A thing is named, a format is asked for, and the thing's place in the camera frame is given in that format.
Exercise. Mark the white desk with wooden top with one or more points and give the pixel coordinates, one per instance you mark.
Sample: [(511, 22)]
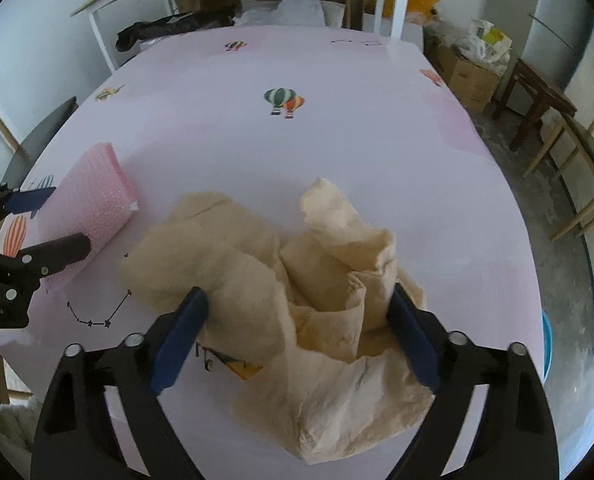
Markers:
[(401, 0)]

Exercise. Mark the wooden chair with dark seat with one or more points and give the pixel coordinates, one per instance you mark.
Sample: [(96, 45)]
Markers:
[(592, 155), (42, 135)]

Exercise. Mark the brown paper bag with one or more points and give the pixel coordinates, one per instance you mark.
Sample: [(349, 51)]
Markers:
[(277, 270)]

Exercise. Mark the pink bubble wrap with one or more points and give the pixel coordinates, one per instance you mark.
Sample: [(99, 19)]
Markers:
[(92, 195)]

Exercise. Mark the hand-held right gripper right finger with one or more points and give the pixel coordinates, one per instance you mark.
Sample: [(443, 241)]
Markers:
[(417, 340)]

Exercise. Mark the cardboard box with bags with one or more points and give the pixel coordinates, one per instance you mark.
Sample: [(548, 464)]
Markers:
[(469, 82)]

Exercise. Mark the black cloth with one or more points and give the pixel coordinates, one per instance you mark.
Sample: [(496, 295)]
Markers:
[(177, 24)]

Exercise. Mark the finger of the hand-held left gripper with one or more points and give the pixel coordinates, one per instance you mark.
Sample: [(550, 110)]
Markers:
[(27, 199), (57, 250)]

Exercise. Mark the white fluffy blanket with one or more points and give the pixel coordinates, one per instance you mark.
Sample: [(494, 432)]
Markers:
[(12, 425)]

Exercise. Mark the silver refrigerator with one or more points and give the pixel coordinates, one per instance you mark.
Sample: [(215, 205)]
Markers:
[(557, 10)]

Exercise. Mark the white parcel bag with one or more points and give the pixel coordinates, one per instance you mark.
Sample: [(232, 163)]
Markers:
[(287, 10)]

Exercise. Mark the dark wooden stool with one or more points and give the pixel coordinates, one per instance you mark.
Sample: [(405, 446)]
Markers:
[(542, 85)]

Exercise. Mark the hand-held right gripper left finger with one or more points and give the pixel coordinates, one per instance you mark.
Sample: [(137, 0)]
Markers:
[(177, 345)]

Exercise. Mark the white plastic bag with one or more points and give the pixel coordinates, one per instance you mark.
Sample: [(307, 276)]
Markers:
[(487, 40)]

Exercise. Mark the white box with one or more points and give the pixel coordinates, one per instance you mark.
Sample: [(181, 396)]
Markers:
[(414, 35)]

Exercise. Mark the blue plastic mesh basket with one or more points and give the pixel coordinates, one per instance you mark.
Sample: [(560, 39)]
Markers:
[(548, 345)]

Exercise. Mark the white mattress with blue edge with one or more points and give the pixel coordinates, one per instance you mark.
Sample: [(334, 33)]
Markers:
[(584, 75)]

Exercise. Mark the pink printed tablecloth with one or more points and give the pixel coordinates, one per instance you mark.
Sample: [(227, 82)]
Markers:
[(327, 160)]

